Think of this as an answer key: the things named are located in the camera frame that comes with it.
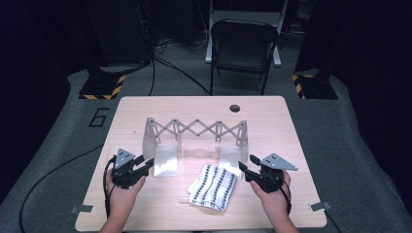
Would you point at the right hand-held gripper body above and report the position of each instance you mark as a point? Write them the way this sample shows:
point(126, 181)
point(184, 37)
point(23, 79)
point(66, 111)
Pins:
point(268, 181)

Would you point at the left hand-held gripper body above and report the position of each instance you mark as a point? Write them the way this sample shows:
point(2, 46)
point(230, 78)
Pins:
point(124, 174)

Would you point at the grey expandable metal rack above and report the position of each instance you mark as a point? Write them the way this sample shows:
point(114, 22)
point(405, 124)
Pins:
point(149, 139)

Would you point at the white patterned dish cloth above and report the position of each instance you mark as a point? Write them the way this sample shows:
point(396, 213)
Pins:
point(212, 187)

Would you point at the person's right hand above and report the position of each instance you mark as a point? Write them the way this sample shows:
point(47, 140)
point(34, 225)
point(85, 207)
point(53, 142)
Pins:
point(273, 205)

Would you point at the person's left hand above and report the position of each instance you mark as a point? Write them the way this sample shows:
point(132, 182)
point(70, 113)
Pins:
point(124, 204)

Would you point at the grey tape strip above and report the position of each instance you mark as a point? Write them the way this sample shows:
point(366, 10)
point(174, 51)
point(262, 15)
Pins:
point(82, 208)
point(320, 206)

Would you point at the black round table grommet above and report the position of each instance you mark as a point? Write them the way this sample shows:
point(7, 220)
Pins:
point(234, 108)

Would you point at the black yellow striped stand base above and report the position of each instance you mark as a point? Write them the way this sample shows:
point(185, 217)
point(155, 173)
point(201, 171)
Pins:
point(100, 87)
point(315, 87)

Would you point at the black folding chair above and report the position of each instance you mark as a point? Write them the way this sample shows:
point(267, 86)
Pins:
point(241, 53)

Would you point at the black equipment cabinet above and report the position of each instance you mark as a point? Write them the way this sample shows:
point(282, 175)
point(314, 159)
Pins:
point(120, 32)

